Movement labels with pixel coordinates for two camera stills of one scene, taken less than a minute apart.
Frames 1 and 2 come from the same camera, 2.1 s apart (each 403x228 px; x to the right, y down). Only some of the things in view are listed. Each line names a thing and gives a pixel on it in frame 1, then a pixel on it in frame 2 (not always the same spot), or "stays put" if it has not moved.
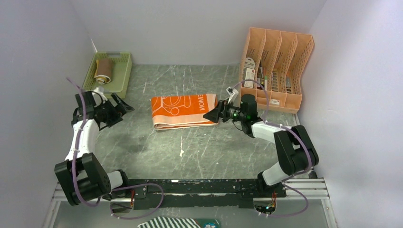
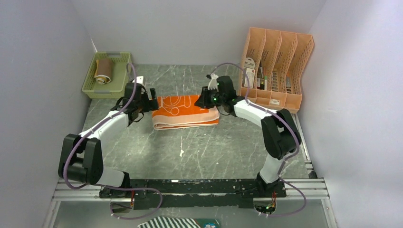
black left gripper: x=119 y=111 to x=151 y=105
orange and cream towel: x=183 y=111 stays put
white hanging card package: x=249 y=63 stays put
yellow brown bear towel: x=103 y=71 stays put
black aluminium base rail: x=206 y=193 stays put
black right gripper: x=221 y=111 to x=203 y=101
